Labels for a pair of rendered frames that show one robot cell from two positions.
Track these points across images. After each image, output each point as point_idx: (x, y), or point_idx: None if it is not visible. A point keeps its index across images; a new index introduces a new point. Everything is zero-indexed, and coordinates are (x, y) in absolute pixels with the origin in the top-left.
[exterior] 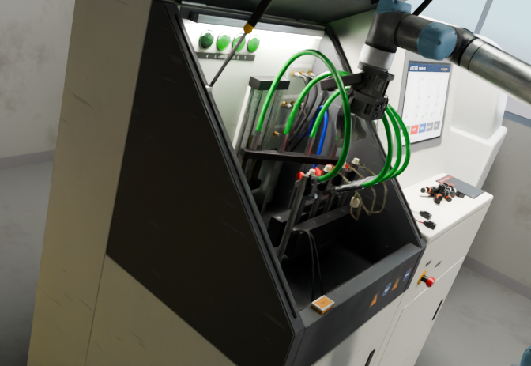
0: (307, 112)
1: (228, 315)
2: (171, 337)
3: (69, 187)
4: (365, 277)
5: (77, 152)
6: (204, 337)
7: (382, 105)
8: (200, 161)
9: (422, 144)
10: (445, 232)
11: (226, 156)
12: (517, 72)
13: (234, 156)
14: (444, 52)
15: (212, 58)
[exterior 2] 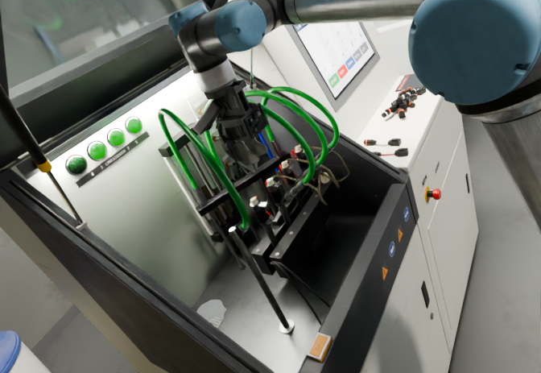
0: None
1: None
2: None
3: (98, 323)
4: (357, 268)
5: (78, 300)
6: None
7: (254, 116)
8: (122, 294)
9: (360, 74)
10: (421, 145)
11: (130, 284)
12: None
13: (140, 275)
14: (255, 32)
15: (100, 171)
